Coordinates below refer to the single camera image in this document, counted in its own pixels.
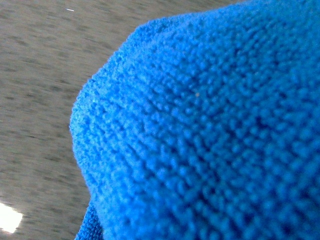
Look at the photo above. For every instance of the blue microfiber cloth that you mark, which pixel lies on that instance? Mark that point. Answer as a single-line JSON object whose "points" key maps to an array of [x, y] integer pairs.
{"points": [[206, 126]]}

